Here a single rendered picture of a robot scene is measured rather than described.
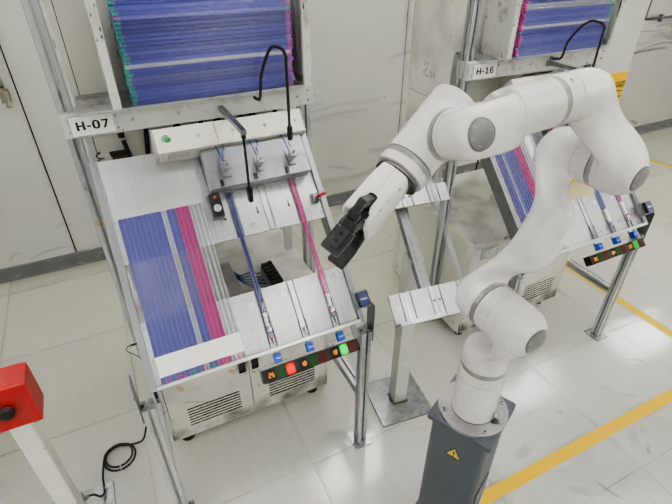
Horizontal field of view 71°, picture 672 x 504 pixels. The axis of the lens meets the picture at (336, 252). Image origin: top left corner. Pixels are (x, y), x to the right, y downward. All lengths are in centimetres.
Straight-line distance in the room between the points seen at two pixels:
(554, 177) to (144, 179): 117
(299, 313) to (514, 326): 73
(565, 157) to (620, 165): 12
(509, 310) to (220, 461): 145
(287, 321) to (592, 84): 106
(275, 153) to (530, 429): 161
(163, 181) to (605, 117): 121
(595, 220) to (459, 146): 169
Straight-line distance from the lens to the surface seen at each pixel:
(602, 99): 101
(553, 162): 113
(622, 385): 274
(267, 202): 162
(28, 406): 167
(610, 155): 105
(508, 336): 112
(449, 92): 78
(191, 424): 217
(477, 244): 227
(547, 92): 91
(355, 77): 351
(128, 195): 160
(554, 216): 110
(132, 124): 160
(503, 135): 73
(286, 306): 156
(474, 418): 139
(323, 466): 213
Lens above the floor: 181
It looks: 34 degrees down
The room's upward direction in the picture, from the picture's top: straight up
